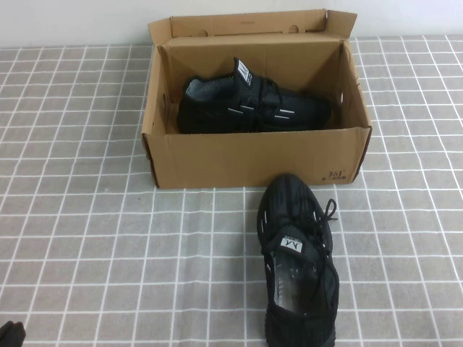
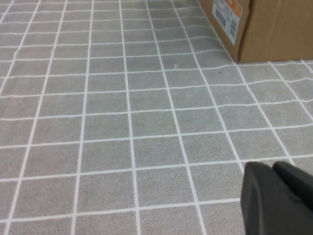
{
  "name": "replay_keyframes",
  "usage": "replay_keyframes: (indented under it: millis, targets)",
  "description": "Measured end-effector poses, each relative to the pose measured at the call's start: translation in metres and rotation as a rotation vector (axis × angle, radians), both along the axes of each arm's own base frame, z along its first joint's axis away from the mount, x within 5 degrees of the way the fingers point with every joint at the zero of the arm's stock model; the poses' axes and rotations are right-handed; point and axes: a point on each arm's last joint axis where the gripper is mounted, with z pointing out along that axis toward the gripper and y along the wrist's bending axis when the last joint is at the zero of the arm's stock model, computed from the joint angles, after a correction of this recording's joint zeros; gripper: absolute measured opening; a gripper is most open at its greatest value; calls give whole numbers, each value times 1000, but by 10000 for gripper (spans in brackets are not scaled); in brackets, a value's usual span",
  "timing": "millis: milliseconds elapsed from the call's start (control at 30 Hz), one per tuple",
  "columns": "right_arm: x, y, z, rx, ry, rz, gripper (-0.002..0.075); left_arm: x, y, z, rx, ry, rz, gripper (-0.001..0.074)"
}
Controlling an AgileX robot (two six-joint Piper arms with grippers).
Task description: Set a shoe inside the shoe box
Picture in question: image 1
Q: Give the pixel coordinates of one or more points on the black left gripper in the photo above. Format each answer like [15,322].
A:
[12,336]

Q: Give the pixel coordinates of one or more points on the black sneaker with white label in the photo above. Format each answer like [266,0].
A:
[289,202]
[217,115]

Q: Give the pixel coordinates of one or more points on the brown cardboard shoe box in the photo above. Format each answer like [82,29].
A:
[253,159]

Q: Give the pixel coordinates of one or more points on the grey white checked tablecloth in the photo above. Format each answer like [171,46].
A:
[108,253]

